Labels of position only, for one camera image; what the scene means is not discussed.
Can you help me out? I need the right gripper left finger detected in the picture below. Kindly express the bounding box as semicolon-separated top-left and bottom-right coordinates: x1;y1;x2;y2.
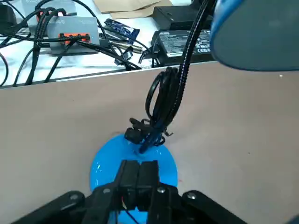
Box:
14;160;141;224

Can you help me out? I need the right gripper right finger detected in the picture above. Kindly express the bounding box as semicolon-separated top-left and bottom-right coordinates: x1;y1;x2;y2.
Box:
137;160;248;224

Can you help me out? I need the blue desk lamp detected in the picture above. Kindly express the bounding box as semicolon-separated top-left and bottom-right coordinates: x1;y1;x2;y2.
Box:
90;0;299;224

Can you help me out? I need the silver plug connector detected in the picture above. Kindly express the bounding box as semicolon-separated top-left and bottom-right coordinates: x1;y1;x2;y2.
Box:
109;41;146;55

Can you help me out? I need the black labelled power adapter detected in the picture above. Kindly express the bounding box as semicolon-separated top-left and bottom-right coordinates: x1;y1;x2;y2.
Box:
150;29;218;67

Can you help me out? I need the blue foil packet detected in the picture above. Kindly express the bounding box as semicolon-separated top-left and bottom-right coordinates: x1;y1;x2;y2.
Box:
104;18;141;45

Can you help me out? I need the grey hub with orange ports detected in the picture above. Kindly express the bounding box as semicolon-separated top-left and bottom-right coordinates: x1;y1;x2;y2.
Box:
46;16;99;56

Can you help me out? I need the black box power adapter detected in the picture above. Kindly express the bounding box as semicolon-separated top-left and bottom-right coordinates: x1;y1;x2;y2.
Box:
153;4;214;31

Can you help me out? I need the brown paper sheet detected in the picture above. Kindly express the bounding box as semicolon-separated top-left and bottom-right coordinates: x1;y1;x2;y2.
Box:
93;0;174;20

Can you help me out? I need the black bundled lamp cord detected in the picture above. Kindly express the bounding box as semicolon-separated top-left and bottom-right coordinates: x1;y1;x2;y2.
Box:
125;66;185;154

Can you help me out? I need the black smooth cable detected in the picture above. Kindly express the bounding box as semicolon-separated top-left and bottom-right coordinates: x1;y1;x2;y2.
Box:
77;39;143;70

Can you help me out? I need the black braided cable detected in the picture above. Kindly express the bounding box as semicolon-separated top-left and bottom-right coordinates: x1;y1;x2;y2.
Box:
24;8;68;86

